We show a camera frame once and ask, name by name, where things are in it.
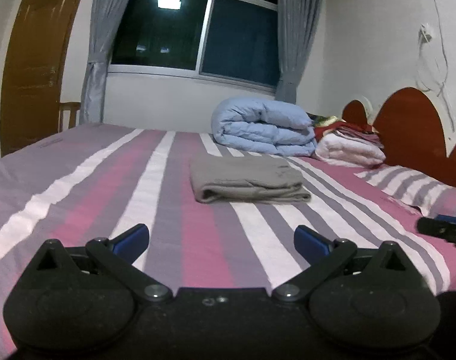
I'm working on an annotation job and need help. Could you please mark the grey pants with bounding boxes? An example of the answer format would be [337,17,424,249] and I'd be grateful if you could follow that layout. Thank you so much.
[190,154,311,204]

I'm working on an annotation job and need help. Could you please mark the striped pillow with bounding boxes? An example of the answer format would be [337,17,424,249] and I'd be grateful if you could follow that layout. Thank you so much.
[356,166,456,218]

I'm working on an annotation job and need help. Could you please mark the striped pink grey bed sheet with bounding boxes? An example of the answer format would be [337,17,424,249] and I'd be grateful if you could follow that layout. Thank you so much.
[0,124,456,359]

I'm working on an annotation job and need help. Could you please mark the red wooden headboard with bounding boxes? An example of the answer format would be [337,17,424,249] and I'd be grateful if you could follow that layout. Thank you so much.
[342,87,456,187]

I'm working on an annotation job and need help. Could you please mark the folded white pink blanket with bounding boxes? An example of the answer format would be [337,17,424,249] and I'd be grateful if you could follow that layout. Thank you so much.
[313,133,386,168]

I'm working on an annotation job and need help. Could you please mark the red folded cloth pile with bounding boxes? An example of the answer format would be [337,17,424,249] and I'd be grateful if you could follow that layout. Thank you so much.
[312,115,384,149]

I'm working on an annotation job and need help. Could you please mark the folded light blue duvet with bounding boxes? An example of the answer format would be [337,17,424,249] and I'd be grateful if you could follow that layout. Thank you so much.
[211,97,317,157]

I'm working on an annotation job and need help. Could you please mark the wooden chair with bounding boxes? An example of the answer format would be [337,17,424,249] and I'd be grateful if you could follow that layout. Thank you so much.
[58,102,81,133]

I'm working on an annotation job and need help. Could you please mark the brown wooden door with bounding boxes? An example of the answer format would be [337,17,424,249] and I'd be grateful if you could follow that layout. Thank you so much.
[0,0,80,156]

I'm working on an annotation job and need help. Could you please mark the dark glass window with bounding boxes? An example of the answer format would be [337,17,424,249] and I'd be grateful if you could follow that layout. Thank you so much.
[110,0,280,91]

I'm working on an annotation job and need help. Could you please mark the grey right curtain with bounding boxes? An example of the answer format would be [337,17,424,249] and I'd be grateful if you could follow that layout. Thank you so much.
[275,0,322,104]

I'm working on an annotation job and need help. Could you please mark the grey curtain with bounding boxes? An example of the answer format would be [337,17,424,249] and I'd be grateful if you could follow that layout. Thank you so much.
[275,0,322,104]
[79,0,129,124]

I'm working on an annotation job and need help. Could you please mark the grey left curtain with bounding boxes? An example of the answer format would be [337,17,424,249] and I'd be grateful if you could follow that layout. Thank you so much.
[79,0,129,124]

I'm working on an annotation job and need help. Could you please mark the white wall cable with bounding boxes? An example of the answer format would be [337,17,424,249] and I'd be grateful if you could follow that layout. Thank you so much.
[415,0,456,132]

